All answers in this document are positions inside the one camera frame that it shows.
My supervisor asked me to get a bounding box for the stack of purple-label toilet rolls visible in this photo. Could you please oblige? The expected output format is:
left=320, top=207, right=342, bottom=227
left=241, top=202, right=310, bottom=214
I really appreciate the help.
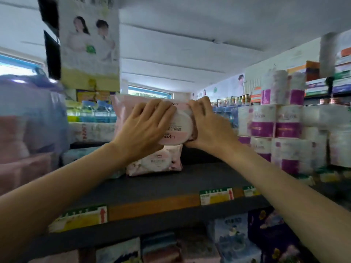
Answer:
left=237, top=69, right=351, bottom=176

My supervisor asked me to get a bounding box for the black wall monitor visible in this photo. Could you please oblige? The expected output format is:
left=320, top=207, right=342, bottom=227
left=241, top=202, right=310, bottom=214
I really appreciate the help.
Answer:
left=37, top=0, right=60, bottom=38
left=43, top=30, right=62, bottom=81

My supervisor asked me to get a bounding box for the stack of orange white boxes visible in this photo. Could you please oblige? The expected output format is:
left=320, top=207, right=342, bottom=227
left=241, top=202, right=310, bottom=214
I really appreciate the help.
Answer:
left=286, top=46, right=351, bottom=97

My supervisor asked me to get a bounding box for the pillar poster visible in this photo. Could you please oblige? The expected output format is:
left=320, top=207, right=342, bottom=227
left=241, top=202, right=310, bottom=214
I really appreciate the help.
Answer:
left=58, top=0, right=121, bottom=92

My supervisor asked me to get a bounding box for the person's left hand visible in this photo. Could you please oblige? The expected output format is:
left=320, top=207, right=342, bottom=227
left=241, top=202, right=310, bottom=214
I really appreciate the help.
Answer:
left=111, top=99, right=178, bottom=165

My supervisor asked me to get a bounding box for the row of pale tissue packs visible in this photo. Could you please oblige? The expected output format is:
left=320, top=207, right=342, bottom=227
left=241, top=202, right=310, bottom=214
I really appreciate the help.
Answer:
left=27, top=209, right=303, bottom=263

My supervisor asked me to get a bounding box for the blue framed window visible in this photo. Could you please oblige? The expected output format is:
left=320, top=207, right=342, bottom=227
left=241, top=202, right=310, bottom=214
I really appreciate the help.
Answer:
left=127, top=85, right=174, bottom=100
left=0, top=53, right=46, bottom=77

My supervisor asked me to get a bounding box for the teal wipes pack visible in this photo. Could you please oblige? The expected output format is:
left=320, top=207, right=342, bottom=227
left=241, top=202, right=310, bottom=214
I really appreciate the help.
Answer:
left=61, top=146, right=127, bottom=180

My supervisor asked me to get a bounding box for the person's left forearm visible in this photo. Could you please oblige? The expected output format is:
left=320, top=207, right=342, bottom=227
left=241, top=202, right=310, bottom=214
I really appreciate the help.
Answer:
left=0, top=142, right=129, bottom=263

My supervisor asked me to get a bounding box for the pink wipes pack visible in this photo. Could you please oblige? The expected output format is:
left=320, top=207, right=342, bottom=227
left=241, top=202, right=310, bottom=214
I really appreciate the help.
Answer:
left=126, top=144, right=184, bottom=177
left=110, top=93, right=198, bottom=147

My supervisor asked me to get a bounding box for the wall poster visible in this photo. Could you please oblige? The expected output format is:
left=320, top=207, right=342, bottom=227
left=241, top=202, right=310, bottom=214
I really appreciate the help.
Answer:
left=192, top=72, right=246, bottom=100

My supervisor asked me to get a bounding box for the dark metal shelf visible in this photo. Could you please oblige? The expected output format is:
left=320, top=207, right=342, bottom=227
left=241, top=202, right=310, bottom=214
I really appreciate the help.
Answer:
left=16, top=142, right=351, bottom=260

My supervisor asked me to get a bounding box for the person's right forearm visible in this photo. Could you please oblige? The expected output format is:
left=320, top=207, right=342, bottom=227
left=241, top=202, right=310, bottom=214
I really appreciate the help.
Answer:
left=223, top=141, right=351, bottom=263

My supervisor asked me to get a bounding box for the person's right hand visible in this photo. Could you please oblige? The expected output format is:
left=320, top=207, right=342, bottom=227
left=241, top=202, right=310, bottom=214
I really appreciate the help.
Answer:
left=184, top=96, right=239, bottom=160

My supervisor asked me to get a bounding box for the stack of pink tissue packs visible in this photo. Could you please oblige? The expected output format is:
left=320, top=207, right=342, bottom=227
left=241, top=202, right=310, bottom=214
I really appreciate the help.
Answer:
left=0, top=115, right=60, bottom=195

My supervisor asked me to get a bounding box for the large pale blue tissue pack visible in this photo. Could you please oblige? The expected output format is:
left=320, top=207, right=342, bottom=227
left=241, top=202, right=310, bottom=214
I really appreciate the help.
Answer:
left=0, top=68, right=71, bottom=162

